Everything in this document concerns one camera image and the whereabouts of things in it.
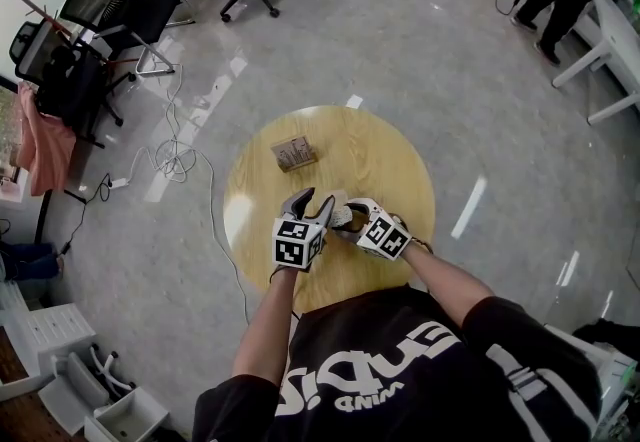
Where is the person's left forearm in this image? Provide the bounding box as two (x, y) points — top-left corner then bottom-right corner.
(230, 265), (307, 389)

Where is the black bag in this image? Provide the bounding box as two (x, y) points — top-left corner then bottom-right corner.
(572, 317), (640, 356)

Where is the person's black printed t-shirt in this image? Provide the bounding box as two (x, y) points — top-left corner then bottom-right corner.
(192, 282), (604, 442)

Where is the pink cloth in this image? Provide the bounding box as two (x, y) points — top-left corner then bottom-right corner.
(14, 79), (79, 199)

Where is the white open box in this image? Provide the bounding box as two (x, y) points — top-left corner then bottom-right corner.
(83, 387), (170, 442)

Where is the black power adapter cable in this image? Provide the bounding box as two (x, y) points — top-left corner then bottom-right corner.
(58, 172), (114, 256)

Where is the white desk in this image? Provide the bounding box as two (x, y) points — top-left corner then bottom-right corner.
(551, 0), (640, 127)

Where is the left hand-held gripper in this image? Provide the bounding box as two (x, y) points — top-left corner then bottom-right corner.
(272, 186), (336, 275)

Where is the small brown cardboard box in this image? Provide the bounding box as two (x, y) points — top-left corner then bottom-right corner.
(269, 134), (320, 174)

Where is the wooden coat rack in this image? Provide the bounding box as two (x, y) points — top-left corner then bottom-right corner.
(0, 0), (139, 66)

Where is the large black-framed window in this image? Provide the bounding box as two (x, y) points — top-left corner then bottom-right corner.
(0, 74), (24, 184)

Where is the white cable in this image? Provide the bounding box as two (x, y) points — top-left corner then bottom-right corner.
(127, 60), (251, 326)

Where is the person's right forearm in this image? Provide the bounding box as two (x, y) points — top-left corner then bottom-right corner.
(399, 243), (496, 331)

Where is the white storage cabinet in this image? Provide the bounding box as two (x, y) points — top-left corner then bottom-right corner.
(0, 302), (97, 384)

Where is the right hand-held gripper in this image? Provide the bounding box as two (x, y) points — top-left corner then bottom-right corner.
(329, 197), (414, 262)

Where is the black mesh office chair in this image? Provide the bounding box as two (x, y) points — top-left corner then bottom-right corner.
(58, 0), (197, 76)

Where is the black mesh chair with headrest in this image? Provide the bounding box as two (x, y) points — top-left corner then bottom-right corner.
(8, 19), (137, 151)

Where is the white swivel chair base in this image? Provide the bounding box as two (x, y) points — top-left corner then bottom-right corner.
(89, 344), (136, 394)

